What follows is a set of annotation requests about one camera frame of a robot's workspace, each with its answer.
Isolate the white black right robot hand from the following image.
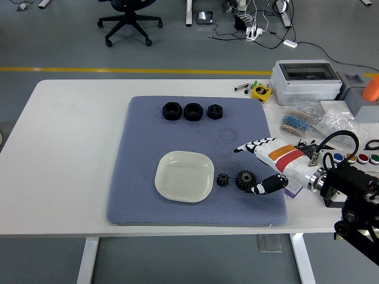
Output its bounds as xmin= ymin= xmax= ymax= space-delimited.
xmin=233 ymin=137 xmax=320 ymax=195

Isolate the large black gear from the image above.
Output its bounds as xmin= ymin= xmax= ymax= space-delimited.
xmin=235 ymin=169 xmax=257 ymax=191

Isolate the grey floor plate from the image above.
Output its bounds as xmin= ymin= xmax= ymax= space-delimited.
xmin=256 ymin=234 xmax=284 ymax=253

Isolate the white power strip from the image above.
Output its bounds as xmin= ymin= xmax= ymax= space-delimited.
xmin=245 ymin=26 xmax=264 ymax=42

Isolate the yellow tape measure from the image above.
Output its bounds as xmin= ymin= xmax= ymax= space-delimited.
xmin=251 ymin=85 xmax=273 ymax=103

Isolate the large black hex nut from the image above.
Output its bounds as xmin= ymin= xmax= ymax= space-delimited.
xmin=162 ymin=101 xmax=182 ymax=121
xmin=183 ymin=102 xmax=204 ymax=122

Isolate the large grey block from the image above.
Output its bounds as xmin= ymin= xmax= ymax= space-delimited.
xmin=346 ymin=88 xmax=379 ymax=124

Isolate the white desk leg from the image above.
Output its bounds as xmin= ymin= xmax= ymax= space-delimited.
xmin=185 ymin=0 xmax=194 ymax=27
xmin=278 ymin=0 xmax=293 ymax=29

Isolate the grey electrical enclosure box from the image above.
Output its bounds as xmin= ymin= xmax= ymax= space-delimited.
xmin=269 ymin=60 xmax=343 ymax=106

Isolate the clear bag of resistors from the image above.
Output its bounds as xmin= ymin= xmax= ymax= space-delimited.
xmin=278 ymin=102 xmax=323 ymax=138

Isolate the small black hex nut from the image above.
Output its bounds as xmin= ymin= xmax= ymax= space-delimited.
xmin=207 ymin=104 xmax=224 ymax=120

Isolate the long black floor cable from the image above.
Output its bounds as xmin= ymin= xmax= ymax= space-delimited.
xmin=297 ymin=41 xmax=379 ymax=75

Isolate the small black gear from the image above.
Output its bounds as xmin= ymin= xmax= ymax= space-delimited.
xmin=216 ymin=173 xmax=231 ymax=188

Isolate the white square plate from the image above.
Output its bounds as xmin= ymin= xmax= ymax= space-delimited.
xmin=154 ymin=150 xmax=215 ymax=204

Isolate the black power brick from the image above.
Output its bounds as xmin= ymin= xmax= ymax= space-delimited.
xmin=233 ymin=14 xmax=247 ymax=31

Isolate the grey block with square recess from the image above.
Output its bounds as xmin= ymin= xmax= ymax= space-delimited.
xmin=336 ymin=72 xmax=367 ymax=101

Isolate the black office chair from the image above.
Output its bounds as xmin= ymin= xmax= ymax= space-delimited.
xmin=97 ymin=0 xmax=164 ymax=47

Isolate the orange cylinder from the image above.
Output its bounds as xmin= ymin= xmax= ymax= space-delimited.
xmin=361 ymin=75 xmax=379 ymax=103

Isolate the blue-grey quilted mat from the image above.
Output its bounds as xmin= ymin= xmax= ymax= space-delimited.
xmin=106 ymin=95 xmax=288 ymax=228

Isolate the clear bag of small parts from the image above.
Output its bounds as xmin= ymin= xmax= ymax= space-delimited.
xmin=313 ymin=109 xmax=370 ymax=150

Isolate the purple white label card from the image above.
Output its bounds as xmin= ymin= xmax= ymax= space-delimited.
xmin=283 ymin=180 xmax=304 ymax=199

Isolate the white table leg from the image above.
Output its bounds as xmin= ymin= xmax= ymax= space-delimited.
xmin=288 ymin=233 xmax=317 ymax=284
xmin=76 ymin=236 xmax=100 ymax=284

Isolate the green black marker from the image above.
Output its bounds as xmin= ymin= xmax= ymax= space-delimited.
xmin=243 ymin=80 xmax=259 ymax=95

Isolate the grey button panel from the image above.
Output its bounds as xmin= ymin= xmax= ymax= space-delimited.
xmin=321 ymin=144 xmax=379 ymax=171

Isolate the white flat box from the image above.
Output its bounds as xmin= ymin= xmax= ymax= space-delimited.
xmin=319 ymin=100 xmax=354 ymax=120

